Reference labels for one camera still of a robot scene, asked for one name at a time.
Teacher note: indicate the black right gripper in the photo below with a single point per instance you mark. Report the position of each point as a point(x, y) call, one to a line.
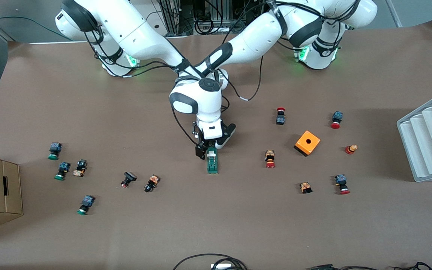
point(201, 143)

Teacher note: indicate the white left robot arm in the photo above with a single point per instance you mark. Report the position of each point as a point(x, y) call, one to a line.
point(261, 33)

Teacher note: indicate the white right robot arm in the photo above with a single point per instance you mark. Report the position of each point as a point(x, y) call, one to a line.
point(141, 37)

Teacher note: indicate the red mushroom button orange block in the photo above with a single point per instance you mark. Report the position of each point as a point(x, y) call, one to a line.
point(269, 155)

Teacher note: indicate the red button black block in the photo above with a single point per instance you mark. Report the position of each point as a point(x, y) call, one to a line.
point(280, 120)

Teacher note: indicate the black square push button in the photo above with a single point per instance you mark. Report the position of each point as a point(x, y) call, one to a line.
point(129, 176)

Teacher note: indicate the small orange contact block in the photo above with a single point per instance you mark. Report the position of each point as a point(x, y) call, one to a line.
point(306, 186)

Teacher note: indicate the dark equipment rack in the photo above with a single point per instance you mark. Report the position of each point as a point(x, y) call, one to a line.
point(204, 15)

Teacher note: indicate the red mushroom button blue block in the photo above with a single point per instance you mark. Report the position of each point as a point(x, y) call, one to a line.
point(340, 180)
point(337, 116)

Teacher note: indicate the white plug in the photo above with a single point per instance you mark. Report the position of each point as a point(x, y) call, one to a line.
point(221, 266)

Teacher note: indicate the green mushroom push button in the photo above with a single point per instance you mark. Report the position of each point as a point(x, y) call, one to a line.
point(63, 168)
point(87, 202)
point(54, 149)

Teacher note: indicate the red yellow button head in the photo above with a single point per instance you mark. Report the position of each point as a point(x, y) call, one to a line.
point(351, 149)

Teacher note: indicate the grey ridged tray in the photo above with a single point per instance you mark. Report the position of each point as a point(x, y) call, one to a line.
point(426, 138)

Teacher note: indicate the black selector switch orange block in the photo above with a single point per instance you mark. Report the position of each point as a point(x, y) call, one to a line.
point(152, 182)
point(81, 167)

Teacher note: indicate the orange button enclosure box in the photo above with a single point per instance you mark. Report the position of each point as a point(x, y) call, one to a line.
point(302, 146)

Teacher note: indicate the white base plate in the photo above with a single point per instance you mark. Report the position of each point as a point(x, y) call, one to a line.
point(152, 15)

